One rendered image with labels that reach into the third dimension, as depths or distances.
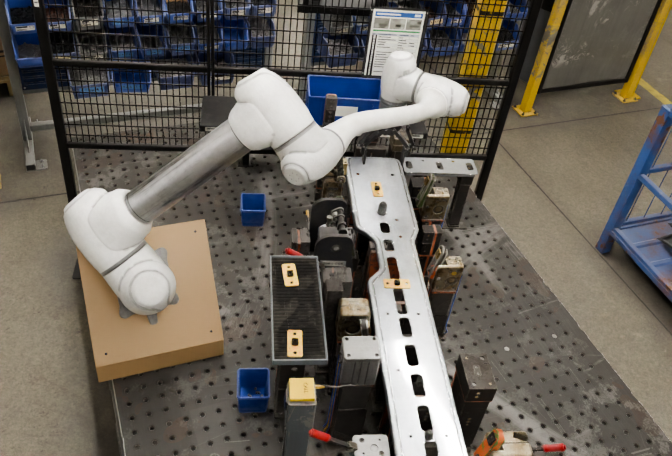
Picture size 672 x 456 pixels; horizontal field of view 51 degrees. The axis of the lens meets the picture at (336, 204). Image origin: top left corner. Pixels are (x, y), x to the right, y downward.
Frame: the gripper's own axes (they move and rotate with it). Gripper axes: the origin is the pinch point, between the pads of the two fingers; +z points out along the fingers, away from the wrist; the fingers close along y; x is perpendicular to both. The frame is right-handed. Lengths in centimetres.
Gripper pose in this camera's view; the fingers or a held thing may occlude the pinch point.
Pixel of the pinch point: (382, 160)
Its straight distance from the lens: 248.0
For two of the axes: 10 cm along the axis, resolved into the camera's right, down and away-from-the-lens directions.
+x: -0.9, -6.5, 7.6
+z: -1.0, 7.6, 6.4
